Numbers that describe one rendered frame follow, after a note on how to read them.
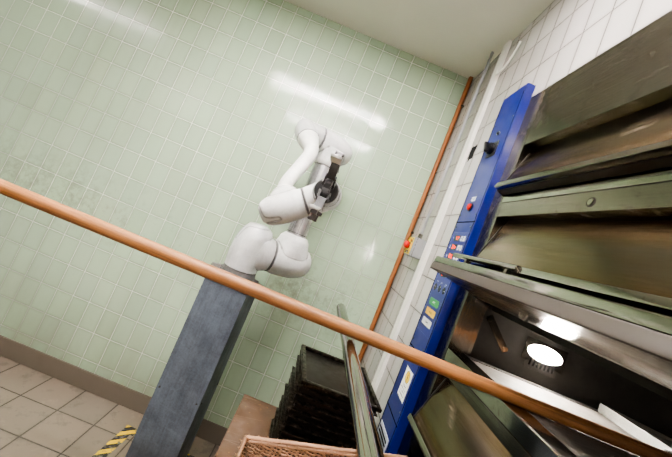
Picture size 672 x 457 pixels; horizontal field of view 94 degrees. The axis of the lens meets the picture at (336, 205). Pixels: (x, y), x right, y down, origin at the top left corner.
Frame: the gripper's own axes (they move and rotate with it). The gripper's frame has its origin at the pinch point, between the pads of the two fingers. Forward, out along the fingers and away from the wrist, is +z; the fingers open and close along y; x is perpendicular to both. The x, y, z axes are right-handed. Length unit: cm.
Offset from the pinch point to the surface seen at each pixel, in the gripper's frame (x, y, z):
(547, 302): -41, 8, 29
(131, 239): 33.6, 29.1, 7.9
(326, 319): -12.3, 28.8, 7.4
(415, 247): -49, 2, -79
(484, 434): -57, 41, 1
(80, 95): 165, -6, -111
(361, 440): -18, 32, 39
